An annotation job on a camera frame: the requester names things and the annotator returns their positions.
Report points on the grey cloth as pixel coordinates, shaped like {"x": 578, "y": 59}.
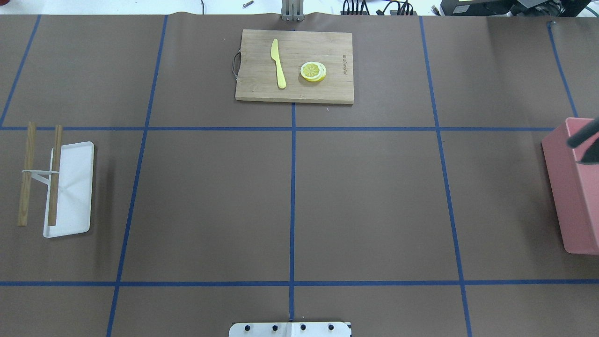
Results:
{"x": 591, "y": 154}

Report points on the yellow plastic knife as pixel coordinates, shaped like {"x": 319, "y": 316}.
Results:
{"x": 275, "y": 56}

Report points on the wooden cutting board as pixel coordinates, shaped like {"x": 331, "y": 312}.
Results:
{"x": 256, "y": 78}

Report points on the yellow lemon slice toy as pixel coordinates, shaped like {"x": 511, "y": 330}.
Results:
{"x": 313, "y": 71}

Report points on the white rectangular tray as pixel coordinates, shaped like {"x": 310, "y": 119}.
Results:
{"x": 75, "y": 184}

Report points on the wooden towel rack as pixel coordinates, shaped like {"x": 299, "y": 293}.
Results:
{"x": 48, "y": 177}

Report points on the pink plastic bin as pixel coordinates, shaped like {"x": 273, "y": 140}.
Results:
{"x": 574, "y": 188}

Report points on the aluminium frame post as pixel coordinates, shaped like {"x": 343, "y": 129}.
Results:
{"x": 292, "y": 10}

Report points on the white pedestal column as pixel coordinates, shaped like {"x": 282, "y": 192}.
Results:
{"x": 291, "y": 329}

